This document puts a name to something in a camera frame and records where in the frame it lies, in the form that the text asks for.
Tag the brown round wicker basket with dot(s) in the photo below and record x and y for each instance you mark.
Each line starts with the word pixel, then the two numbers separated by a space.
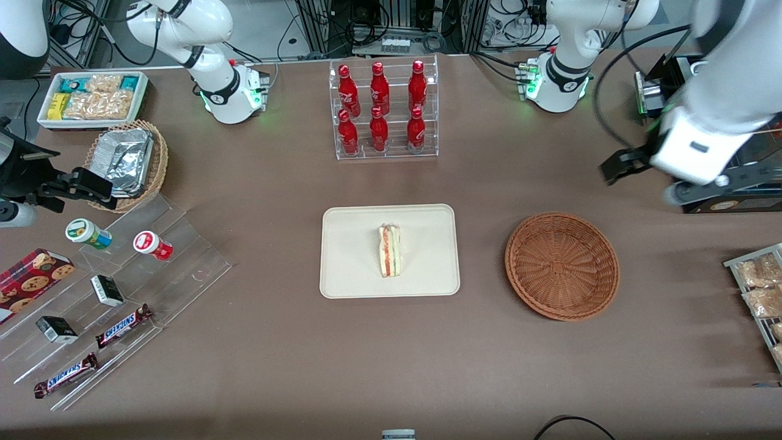
pixel 562 266

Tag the large clear cracker bag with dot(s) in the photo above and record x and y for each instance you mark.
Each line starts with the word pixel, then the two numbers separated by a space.
pixel 101 105

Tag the clear bag of nuts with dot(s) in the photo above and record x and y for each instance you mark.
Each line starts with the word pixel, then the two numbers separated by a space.
pixel 763 302
pixel 757 272
pixel 777 332

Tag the green lid snack cup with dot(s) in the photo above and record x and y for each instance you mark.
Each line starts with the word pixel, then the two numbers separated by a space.
pixel 85 232

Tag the yellow snack packet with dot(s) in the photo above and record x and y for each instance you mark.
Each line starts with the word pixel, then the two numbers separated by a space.
pixel 58 107

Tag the white plastic snack bin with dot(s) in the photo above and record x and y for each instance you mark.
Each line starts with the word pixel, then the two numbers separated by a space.
pixel 142 98

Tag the Snickers chocolate bar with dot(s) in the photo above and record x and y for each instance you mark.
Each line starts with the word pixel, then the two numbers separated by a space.
pixel 66 375
pixel 122 326

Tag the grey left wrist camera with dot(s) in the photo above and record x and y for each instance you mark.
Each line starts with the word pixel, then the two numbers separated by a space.
pixel 696 190

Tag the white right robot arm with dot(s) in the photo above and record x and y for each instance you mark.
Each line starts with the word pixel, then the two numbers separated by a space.
pixel 214 91

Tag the cream plastic tray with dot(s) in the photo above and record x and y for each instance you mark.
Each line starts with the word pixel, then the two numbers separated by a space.
pixel 354 250

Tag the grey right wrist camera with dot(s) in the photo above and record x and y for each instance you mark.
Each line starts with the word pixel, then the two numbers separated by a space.
pixel 17 215

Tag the clear acrylic stepped display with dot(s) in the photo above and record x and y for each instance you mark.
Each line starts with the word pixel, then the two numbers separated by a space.
pixel 183 269

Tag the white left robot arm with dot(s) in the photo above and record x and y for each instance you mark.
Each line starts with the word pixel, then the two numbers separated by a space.
pixel 565 36

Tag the white power strip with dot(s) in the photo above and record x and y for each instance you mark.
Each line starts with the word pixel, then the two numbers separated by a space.
pixel 396 44

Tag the clear acrylic bottle rack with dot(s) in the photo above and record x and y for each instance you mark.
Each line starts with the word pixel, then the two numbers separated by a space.
pixel 397 150

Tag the red lid snack cup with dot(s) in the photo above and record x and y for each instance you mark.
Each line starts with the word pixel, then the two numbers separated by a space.
pixel 151 244

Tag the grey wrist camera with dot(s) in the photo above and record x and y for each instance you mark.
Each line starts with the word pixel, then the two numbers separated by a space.
pixel 17 215
pixel 696 190

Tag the teal snack packet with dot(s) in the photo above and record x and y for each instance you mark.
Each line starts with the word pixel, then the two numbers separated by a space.
pixel 129 82
pixel 72 84

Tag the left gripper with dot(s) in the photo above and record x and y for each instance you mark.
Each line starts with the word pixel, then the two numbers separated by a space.
pixel 638 156

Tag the silver foil container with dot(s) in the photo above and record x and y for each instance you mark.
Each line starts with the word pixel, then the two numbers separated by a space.
pixel 125 159

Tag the red cookie box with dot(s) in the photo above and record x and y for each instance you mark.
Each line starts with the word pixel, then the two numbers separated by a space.
pixel 30 284

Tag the small black box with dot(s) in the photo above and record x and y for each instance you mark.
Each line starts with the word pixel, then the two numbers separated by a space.
pixel 107 291
pixel 57 330

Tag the tan wicker basket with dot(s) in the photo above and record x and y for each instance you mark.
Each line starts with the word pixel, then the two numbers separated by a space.
pixel 160 159

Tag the grey white device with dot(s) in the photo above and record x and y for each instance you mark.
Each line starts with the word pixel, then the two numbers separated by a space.
pixel 398 435

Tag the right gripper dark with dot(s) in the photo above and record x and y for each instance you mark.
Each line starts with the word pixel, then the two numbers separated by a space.
pixel 29 175

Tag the triangular sandwich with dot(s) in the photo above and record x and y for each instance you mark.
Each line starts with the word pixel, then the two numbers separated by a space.
pixel 390 250

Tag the red soda bottle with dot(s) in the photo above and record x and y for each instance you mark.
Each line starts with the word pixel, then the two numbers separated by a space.
pixel 379 88
pixel 347 91
pixel 416 131
pixel 417 85
pixel 379 133
pixel 348 135

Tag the small clear cracker bag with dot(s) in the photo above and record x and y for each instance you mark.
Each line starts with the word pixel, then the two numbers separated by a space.
pixel 104 83

